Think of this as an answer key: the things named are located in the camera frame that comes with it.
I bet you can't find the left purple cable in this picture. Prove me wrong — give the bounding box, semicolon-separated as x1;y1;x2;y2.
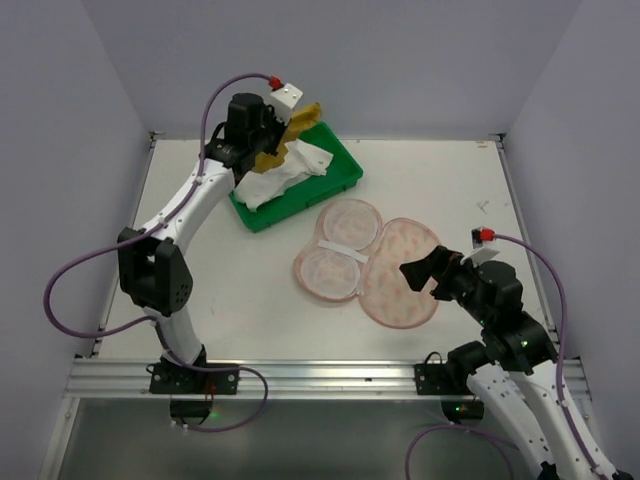
43;72;281;432

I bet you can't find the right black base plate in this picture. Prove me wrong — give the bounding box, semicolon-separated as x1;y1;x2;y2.
413;351;471;396

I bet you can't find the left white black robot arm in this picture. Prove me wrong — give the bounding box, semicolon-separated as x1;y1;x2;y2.
118;93;286;375

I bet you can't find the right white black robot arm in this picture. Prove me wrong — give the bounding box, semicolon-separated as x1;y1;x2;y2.
399;246;630;479

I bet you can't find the mustard yellow bra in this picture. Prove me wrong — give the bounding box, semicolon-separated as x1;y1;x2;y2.
252;102;323;174

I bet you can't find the white bra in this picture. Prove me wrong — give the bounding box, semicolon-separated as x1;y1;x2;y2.
233;140;334;212

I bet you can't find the aluminium mounting rail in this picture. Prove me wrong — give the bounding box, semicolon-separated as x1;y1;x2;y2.
62;357;593;400

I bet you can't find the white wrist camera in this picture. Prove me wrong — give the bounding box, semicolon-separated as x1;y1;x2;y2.
468;227;500;266
267;83;304;124

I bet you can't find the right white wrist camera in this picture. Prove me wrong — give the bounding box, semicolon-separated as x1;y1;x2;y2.
468;227;500;266

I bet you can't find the peach patterned mesh laundry bag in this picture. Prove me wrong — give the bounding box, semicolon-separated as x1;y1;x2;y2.
293;199;440;329

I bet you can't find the green plastic tray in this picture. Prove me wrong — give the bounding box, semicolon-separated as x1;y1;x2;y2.
229;122;363;233

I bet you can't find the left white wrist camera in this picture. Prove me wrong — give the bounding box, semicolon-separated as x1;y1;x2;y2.
267;83;304;124

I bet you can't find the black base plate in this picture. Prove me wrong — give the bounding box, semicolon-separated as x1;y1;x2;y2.
146;359;239;395
413;351;471;396

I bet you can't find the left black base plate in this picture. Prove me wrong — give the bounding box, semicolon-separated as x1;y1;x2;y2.
146;359;239;395

